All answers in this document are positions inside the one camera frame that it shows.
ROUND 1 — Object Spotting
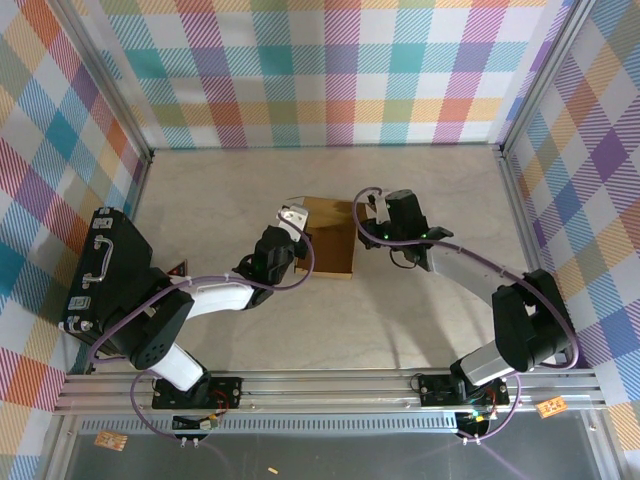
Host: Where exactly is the brown cardboard paper box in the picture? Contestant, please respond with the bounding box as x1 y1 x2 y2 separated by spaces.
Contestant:
291 195 359 281

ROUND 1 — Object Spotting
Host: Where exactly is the perforated metal strip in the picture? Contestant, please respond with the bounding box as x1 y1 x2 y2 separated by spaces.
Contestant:
78 413 464 435

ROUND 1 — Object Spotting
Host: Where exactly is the orange paper tag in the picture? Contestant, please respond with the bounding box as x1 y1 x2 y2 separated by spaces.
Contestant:
536 397 567 419
94 430 128 452

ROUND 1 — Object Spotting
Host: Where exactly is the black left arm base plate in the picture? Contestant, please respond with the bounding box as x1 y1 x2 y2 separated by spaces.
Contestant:
151 375 244 411

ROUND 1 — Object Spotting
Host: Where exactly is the aluminium table frame rail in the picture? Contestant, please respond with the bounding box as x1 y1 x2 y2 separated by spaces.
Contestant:
53 368 609 414

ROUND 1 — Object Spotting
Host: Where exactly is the black case with metal handle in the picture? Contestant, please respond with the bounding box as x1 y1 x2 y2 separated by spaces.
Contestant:
59 206 154 351

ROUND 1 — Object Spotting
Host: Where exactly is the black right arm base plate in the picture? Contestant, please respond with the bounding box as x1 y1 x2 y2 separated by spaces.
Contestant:
418 373 511 407

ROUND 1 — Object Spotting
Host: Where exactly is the aluminium corner post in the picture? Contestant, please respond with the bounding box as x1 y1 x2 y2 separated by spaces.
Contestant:
498 0 592 154
58 0 155 162

